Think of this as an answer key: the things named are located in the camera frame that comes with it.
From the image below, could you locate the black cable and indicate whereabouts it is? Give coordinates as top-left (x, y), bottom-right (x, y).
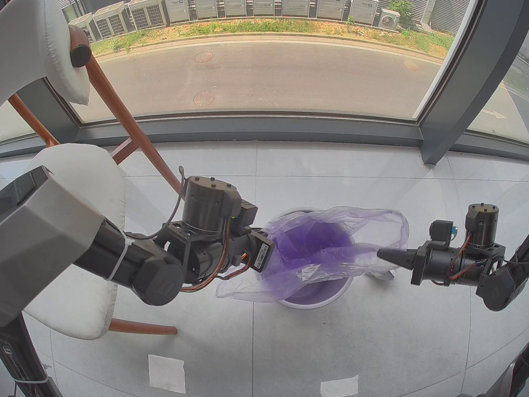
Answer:
top-left (124, 166), bottom-right (189, 241)

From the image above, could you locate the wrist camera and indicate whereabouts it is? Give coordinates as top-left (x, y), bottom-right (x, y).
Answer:
top-left (429, 220), bottom-right (455, 250)
top-left (237, 199), bottom-right (259, 227)

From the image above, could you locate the white trash bin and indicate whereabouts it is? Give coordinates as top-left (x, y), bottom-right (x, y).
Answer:
top-left (264, 207), bottom-right (356, 309)

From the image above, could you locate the white cushioned wooden chair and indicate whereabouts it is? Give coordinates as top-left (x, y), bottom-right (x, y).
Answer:
top-left (0, 0), bottom-right (184, 340)

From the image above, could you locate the purple plastic bag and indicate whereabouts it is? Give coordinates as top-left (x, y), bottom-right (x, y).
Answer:
top-left (215, 206), bottom-right (410, 303)

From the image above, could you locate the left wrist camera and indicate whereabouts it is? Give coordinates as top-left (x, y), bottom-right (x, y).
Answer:
top-left (237, 199), bottom-right (259, 227)

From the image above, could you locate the crumpled white paper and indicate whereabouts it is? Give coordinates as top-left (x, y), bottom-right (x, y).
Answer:
top-left (374, 265), bottom-right (398, 283)

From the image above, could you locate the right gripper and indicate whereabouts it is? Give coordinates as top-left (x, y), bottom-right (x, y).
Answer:
top-left (411, 240), bottom-right (460, 286)

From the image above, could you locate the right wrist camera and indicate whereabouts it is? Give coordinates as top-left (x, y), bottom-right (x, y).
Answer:
top-left (429, 220), bottom-right (455, 250)

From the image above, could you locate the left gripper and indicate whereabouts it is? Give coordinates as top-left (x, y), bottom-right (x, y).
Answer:
top-left (225, 227), bottom-right (276, 273)

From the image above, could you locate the window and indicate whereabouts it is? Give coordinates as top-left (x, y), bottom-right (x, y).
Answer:
top-left (0, 0), bottom-right (529, 167)

